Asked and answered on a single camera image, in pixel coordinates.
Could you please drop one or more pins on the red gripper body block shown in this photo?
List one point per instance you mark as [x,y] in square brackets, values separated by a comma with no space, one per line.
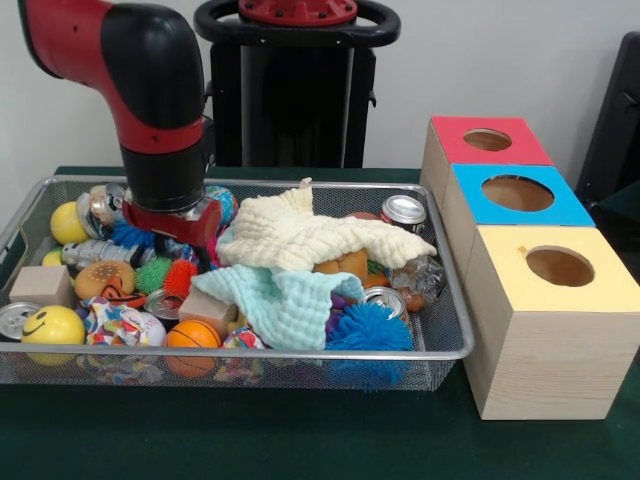
[190,227]

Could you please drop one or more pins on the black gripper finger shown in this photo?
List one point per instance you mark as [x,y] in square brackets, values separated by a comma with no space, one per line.
[160,247]
[204,260]

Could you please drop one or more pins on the clear packet of orange snacks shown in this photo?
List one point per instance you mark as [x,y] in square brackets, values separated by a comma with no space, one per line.
[420,285]

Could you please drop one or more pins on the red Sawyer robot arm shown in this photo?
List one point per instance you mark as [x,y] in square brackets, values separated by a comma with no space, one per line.
[145,100]

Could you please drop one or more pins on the wooden box with three holes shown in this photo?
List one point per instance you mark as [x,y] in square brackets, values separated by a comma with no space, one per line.
[550,350]

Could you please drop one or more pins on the blue spiky rubber ball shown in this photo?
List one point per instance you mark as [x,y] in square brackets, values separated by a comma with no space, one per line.
[132,235]

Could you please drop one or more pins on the blue green globe ball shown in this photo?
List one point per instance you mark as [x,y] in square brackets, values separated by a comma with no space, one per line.
[226,200]

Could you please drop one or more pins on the toy hamburger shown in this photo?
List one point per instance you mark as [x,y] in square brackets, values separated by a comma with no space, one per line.
[100,277]

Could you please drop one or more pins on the small orange basketball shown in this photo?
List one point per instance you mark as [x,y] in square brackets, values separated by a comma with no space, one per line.
[193,334]

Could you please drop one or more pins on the small white baseball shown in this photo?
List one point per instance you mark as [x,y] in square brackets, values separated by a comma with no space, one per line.
[152,327]

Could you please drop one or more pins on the cream waffle cloth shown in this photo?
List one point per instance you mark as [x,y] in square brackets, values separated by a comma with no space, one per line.
[300,235]

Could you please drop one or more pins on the mint waffle cloth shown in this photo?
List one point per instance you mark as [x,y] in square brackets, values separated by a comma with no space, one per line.
[295,305]

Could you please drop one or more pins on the plain wooden cube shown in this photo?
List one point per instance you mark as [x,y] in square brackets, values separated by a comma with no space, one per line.
[40,287]

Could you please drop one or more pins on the yellow smiley ball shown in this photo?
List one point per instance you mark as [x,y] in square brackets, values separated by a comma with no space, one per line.
[52,325]

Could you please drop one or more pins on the blue furry monster toy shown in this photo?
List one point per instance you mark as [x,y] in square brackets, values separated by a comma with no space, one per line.
[370,330]

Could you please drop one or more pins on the dark green side table cloth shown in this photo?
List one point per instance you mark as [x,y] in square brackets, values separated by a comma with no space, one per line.
[617,220]

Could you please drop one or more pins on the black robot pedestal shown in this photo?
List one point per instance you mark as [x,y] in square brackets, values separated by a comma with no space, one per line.
[300,100]

